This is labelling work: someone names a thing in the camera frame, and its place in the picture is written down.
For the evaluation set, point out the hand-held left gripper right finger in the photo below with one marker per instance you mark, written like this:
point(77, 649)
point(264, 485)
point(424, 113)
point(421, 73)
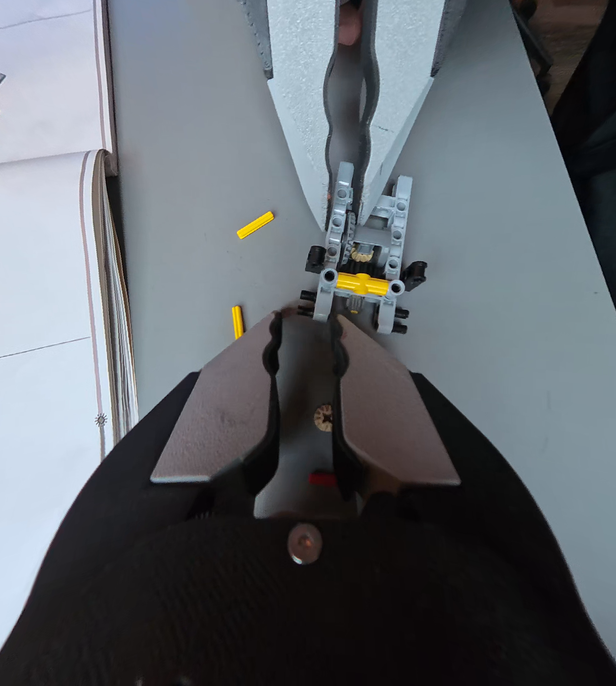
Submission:
point(393, 423)

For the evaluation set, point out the person's right hand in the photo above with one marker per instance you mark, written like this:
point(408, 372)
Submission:
point(349, 24)

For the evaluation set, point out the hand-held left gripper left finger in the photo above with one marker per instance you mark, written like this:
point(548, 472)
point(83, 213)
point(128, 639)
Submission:
point(217, 423)

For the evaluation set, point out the white lego instruction booklet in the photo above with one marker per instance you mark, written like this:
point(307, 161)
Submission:
point(24, 268)

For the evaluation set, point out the grey lego frame assembly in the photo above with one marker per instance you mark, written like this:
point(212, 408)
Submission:
point(399, 206)

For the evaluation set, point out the tan lego bevel gear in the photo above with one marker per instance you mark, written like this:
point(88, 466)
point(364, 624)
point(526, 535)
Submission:
point(323, 417)

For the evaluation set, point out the yellow lego axle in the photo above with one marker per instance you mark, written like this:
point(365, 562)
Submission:
point(237, 321)
point(255, 225)

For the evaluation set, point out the red long lego axle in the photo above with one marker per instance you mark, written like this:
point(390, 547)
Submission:
point(321, 479)

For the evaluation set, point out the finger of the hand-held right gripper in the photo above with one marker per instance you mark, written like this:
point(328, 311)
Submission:
point(407, 69)
point(300, 80)

